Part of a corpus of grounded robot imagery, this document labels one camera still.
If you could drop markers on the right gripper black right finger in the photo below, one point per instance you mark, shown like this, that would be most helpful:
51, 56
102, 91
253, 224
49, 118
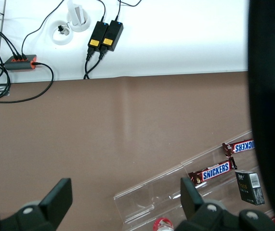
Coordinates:
191, 197

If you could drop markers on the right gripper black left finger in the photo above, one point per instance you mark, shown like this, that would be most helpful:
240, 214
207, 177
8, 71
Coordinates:
57, 199

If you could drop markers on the Snickers chocolate bar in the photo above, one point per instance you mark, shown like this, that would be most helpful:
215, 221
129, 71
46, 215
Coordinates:
242, 146
214, 170

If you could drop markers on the clear acrylic stepped shelf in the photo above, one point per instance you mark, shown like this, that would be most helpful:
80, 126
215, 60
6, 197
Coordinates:
151, 192

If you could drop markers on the small black carton box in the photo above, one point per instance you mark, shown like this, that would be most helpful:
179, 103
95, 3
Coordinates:
249, 188

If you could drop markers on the brown tablecloth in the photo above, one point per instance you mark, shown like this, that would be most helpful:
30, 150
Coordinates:
103, 134

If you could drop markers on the grey orange USB hub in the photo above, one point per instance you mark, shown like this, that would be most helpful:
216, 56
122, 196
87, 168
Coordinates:
19, 65

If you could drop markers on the black power adapter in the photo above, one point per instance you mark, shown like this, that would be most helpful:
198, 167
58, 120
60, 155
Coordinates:
98, 33
113, 33

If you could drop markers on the small black clip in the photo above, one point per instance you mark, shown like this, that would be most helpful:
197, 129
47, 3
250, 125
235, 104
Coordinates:
60, 28

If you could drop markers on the white folded card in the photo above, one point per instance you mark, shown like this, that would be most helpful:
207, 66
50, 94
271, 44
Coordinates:
76, 14

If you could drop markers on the silver aluminium rail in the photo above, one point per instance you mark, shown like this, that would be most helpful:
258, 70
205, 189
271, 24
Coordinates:
1, 31

